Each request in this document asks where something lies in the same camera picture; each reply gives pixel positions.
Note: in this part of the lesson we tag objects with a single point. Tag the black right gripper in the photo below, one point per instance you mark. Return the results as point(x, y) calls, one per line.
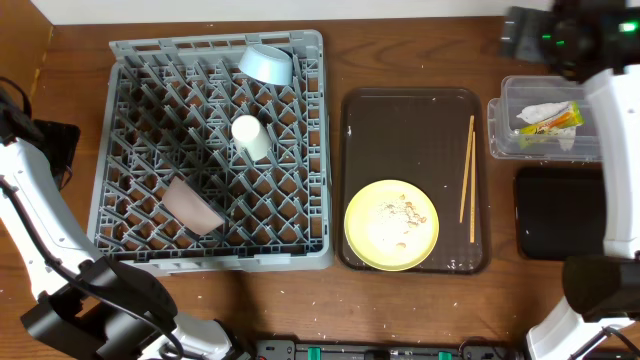
point(516, 32)

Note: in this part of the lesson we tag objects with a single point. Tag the yellow green snack wrapper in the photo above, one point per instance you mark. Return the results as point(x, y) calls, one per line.
point(552, 117)

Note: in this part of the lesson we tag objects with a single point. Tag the white tissue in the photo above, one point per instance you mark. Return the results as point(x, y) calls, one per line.
point(565, 138)

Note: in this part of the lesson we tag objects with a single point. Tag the pink bowl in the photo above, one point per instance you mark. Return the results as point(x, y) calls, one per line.
point(190, 209)

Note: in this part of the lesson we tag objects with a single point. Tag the cream plastic cup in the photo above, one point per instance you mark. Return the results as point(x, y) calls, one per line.
point(250, 135)

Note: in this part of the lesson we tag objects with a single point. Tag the light blue bowl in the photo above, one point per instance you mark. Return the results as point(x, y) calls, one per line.
point(267, 64)

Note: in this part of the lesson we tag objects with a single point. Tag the yellow plate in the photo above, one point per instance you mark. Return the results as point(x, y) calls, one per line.
point(391, 225)

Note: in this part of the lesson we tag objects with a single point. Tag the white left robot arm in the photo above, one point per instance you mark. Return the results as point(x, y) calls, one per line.
point(88, 306)

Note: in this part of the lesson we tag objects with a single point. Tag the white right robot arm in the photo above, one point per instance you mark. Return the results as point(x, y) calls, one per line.
point(595, 44)

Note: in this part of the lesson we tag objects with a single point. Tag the clear plastic bin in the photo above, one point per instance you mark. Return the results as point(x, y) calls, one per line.
point(518, 92)

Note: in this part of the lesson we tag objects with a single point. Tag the gray dish rack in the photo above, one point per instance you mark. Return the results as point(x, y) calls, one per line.
point(170, 107)

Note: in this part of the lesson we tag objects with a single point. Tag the black plastic bin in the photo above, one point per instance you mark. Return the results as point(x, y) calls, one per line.
point(560, 212)

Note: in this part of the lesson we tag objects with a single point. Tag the dark brown tray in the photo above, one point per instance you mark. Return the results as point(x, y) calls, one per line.
point(419, 135)

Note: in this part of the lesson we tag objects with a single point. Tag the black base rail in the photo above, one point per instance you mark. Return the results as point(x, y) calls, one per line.
point(292, 350)

